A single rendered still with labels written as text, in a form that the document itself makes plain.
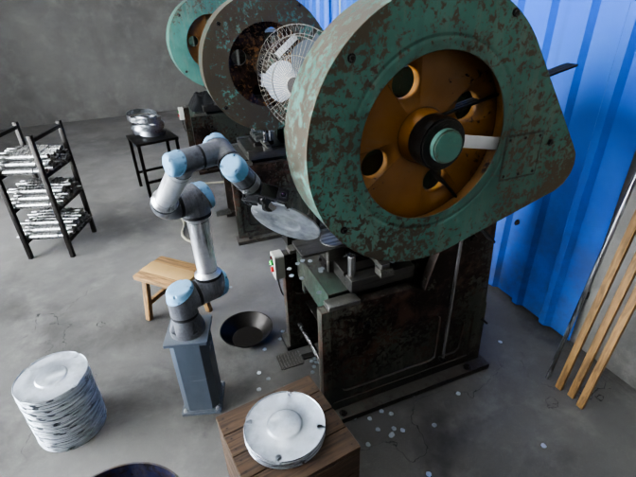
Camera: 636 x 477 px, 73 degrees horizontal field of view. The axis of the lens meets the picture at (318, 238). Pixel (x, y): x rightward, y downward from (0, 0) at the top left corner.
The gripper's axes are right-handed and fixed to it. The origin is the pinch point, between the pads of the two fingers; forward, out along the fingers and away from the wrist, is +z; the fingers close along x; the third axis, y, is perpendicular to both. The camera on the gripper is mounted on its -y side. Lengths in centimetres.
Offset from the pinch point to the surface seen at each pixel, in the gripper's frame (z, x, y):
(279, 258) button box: 50, 10, 13
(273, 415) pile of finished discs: 18, 74, -10
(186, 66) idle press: 166, -182, 194
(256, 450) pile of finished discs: 9, 84, -9
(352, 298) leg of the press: 30.9, 25.3, -28.6
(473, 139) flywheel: -12, -25, -66
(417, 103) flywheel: -27, -28, -48
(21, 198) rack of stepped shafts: 91, -13, 236
